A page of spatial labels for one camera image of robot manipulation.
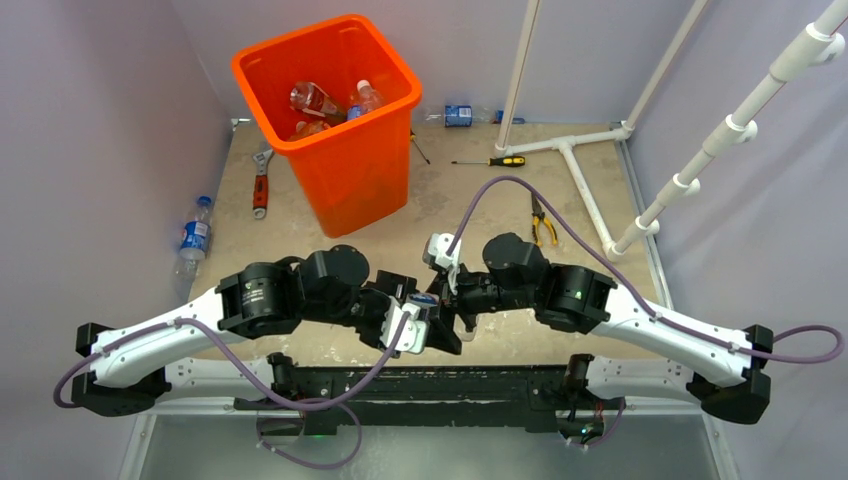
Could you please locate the crushed orange label bottle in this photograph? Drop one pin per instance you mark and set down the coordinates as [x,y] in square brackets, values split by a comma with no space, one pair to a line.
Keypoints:
[304,129]

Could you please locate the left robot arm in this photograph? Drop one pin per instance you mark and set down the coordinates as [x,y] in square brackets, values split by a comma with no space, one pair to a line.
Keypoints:
[187,352]

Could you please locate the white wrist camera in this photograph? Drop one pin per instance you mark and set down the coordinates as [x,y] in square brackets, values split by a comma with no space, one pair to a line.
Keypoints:
[412,319]
[438,256]

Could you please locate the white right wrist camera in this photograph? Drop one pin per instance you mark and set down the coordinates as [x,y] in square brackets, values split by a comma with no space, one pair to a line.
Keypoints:
[438,256]

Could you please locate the wide clear plastic bottle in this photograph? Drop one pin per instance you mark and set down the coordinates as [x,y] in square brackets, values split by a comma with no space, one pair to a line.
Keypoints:
[366,99]

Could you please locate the yellow handle pliers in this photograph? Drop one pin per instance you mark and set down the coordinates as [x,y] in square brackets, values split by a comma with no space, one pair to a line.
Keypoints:
[539,219]

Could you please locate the orange plastic bin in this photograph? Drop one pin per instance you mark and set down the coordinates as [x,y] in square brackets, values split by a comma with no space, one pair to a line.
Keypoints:
[335,98]

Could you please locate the yellow black screwdriver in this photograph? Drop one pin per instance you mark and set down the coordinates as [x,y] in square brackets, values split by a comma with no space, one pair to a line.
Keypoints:
[507,162]

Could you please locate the pepsi label bottle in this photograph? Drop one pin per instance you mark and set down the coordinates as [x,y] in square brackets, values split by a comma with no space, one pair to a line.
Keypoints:
[195,239]

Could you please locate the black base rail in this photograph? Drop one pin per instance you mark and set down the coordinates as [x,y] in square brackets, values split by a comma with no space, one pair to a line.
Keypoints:
[535,398]

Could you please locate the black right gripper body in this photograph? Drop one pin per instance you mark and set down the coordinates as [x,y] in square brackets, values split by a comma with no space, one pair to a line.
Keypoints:
[478,294]

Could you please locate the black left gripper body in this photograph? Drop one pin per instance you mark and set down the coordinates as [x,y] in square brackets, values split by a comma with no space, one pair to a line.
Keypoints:
[374,297]

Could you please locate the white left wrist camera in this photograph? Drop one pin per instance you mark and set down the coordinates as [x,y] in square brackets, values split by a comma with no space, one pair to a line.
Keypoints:
[412,319]

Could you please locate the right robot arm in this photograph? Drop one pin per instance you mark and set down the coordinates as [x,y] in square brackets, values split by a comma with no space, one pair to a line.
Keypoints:
[718,369]

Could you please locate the red adjustable wrench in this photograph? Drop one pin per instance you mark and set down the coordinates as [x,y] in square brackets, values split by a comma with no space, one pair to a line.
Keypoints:
[261,184]

